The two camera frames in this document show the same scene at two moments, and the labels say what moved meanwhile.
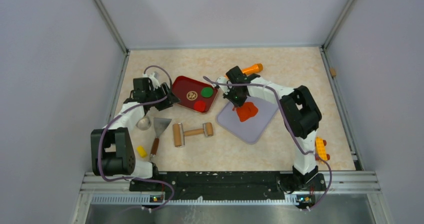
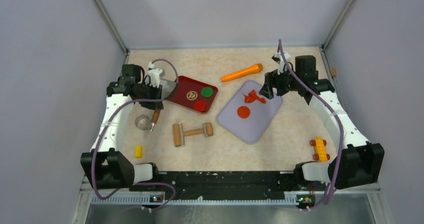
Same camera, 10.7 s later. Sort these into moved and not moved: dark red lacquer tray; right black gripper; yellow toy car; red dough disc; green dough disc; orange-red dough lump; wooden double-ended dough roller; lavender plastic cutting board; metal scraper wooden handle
Moved: metal scraper wooden handle; orange-red dough lump; right black gripper
Not moved: dark red lacquer tray; green dough disc; yellow toy car; wooden double-ended dough roller; red dough disc; lavender plastic cutting board
